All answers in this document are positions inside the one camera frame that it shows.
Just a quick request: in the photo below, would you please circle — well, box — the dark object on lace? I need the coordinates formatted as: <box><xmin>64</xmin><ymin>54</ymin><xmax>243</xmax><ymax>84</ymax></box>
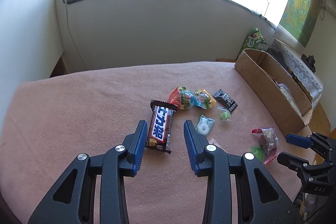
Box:
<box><xmin>301</xmin><ymin>53</ymin><xmax>316</xmax><ymax>73</ymax></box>

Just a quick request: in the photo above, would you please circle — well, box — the white lace cloth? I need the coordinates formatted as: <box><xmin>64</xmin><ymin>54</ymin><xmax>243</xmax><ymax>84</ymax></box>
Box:
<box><xmin>268</xmin><ymin>39</ymin><xmax>323</xmax><ymax>109</ymax></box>

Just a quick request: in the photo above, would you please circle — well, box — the orange blue triangular snack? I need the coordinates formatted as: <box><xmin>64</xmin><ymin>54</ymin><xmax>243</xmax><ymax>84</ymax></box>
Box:
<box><xmin>168</xmin><ymin>86</ymin><xmax>194</xmax><ymax>110</ymax></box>

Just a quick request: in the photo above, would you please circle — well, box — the yellow green triangular snack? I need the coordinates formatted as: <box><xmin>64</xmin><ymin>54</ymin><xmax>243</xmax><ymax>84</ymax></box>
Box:
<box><xmin>193</xmin><ymin>89</ymin><xmax>216</xmax><ymax>110</ymax></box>

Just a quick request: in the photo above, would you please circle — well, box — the green candy clear wrapper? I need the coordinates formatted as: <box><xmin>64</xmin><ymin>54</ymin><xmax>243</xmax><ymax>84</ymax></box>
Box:
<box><xmin>217</xmin><ymin>106</ymin><xmax>231</xmax><ymax>121</ymax></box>

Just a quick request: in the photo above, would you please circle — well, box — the Snickers bar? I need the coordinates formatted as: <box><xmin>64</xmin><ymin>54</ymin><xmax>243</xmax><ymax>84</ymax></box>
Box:
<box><xmin>145</xmin><ymin>100</ymin><xmax>178</xmax><ymax>154</ymax></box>

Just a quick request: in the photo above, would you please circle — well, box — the white ring mint packet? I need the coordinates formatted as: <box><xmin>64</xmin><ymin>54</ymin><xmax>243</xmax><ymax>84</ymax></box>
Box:
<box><xmin>195</xmin><ymin>115</ymin><xmax>215</xmax><ymax>136</ymax></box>

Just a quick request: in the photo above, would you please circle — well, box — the green snack bag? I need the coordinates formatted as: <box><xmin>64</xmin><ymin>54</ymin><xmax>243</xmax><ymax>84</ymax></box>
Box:
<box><xmin>238</xmin><ymin>28</ymin><xmax>269</xmax><ymax>56</ymax></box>

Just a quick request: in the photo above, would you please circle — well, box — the black white candy packet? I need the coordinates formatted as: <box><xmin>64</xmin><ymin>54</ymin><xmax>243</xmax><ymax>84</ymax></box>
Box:
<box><xmin>213</xmin><ymin>89</ymin><xmax>238</xmax><ymax>112</ymax></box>

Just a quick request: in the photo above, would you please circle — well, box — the small white pink candy packet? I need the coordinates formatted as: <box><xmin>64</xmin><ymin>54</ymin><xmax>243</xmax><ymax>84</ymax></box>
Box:
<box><xmin>209</xmin><ymin>138</ymin><xmax>223</xmax><ymax>149</ymax></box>

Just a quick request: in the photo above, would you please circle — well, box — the yellow landscape wall painting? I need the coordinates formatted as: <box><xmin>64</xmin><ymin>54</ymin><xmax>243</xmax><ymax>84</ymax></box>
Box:
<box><xmin>280</xmin><ymin>0</ymin><xmax>321</xmax><ymax>47</ymax></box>

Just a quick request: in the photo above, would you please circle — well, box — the pink table cloth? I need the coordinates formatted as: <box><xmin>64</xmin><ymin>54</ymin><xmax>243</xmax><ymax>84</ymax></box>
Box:
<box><xmin>0</xmin><ymin>61</ymin><xmax>320</xmax><ymax>224</ymax></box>

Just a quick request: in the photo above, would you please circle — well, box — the green leaf wrapper candy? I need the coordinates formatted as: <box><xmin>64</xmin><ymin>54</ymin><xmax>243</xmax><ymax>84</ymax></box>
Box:
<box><xmin>251</xmin><ymin>146</ymin><xmax>264</xmax><ymax>162</ymax></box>

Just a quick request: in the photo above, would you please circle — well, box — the brown cardboard box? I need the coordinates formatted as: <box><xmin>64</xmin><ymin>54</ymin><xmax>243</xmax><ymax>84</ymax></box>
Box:
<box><xmin>235</xmin><ymin>49</ymin><xmax>313</xmax><ymax>136</ymax></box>

